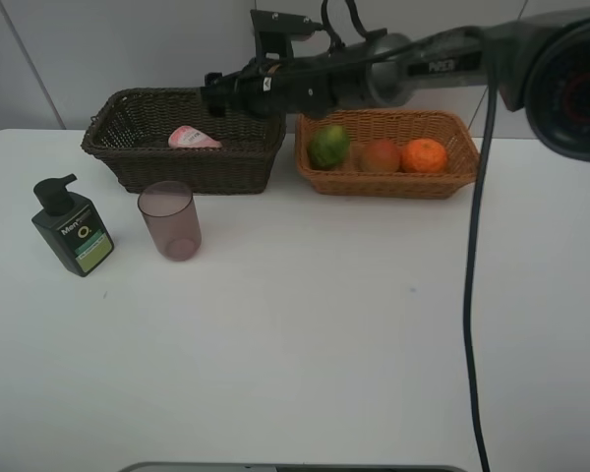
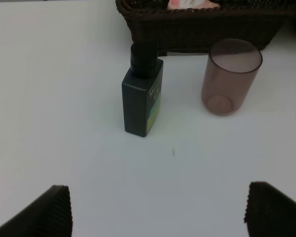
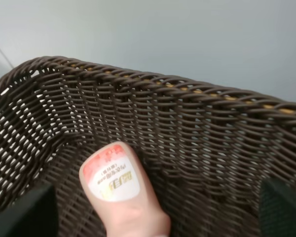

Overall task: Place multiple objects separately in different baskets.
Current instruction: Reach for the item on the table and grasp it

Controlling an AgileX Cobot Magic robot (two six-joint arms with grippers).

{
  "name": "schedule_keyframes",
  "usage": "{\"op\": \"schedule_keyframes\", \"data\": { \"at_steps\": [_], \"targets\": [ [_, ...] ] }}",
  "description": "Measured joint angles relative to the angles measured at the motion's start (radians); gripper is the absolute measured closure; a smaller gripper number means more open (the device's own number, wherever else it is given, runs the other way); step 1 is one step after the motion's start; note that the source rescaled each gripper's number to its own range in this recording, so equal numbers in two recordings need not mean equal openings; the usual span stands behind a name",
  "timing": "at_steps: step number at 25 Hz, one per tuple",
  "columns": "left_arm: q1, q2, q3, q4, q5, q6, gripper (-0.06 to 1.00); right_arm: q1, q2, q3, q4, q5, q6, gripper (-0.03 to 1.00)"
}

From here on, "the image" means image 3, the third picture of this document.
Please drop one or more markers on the light orange wicker basket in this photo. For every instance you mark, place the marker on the light orange wicker basket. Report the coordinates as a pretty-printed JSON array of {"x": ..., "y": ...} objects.
[{"x": 208, "y": 92}]

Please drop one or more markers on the pink squeeze bottle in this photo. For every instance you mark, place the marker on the pink squeeze bottle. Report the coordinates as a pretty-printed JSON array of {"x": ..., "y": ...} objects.
[{"x": 121, "y": 193}]

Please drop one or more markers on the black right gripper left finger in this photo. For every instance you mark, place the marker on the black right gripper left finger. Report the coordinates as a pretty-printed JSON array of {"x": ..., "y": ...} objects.
[{"x": 33, "y": 215}]

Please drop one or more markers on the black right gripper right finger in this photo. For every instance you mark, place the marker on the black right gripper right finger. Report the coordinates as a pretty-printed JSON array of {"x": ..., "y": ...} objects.
[{"x": 277, "y": 209}]

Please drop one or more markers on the dark brown wicker basket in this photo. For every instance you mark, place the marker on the dark brown wicker basket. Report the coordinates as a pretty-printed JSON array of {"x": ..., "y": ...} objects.
[{"x": 206, "y": 160}]

